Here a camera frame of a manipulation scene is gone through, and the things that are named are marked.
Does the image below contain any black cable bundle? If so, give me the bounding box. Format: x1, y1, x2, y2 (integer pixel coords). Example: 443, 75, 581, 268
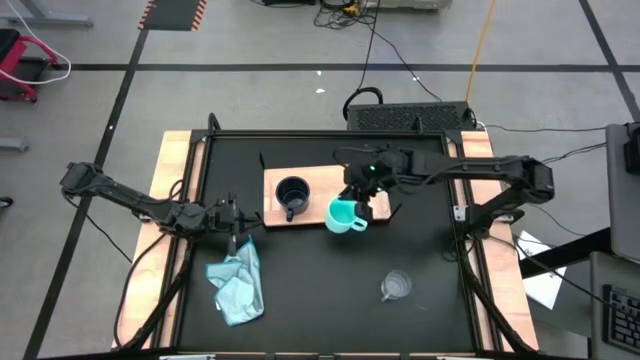
312, 0, 381, 30

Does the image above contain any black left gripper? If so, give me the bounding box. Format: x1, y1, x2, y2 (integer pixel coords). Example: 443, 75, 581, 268
202, 195, 263, 256

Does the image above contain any black computer tower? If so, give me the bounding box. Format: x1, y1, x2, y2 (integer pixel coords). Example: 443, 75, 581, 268
346, 101, 476, 133

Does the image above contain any clear glass cup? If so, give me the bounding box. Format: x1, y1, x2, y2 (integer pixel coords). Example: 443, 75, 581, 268
379, 269, 414, 303

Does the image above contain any white paper sheet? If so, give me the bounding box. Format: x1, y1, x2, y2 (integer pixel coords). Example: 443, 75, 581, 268
512, 229, 569, 311

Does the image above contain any grey metal stand leg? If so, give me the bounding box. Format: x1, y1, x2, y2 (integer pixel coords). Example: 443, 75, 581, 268
0, 0, 94, 29

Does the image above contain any navy speckled enamel mug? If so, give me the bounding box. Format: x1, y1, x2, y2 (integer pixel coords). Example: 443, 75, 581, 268
274, 175, 312, 223

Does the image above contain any light blue microfibre cloth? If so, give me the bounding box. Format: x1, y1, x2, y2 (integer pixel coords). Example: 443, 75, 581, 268
205, 235, 266, 327

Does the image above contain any red cart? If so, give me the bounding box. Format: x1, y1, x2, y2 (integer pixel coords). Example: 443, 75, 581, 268
0, 28, 61, 104

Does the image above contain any hazard striped floor mat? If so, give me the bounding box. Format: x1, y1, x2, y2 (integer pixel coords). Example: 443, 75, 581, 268
138, 0, 208, 32

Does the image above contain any white cable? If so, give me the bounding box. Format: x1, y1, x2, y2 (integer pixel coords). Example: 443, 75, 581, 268
0, 0, 73, 85

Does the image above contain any mint green ceramic mug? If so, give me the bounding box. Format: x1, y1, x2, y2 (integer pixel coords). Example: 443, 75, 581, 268
324, 196, 370, 235

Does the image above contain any wooden table side board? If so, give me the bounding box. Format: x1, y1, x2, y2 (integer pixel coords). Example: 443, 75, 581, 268
110, 130, 206, 350
447, 130, 540, 351

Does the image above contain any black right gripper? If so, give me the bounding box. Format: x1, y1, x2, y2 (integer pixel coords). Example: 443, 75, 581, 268
333, 145, 404, 224

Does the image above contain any black hanging cable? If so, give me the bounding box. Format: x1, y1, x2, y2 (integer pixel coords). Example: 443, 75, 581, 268
342, 0, 384, 121

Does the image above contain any black keyboard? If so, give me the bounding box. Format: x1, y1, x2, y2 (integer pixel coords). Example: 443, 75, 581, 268
602, 283, 640, 356

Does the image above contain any grey desk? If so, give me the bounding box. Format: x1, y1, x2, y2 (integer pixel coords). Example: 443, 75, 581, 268
588, 249, 640, 360

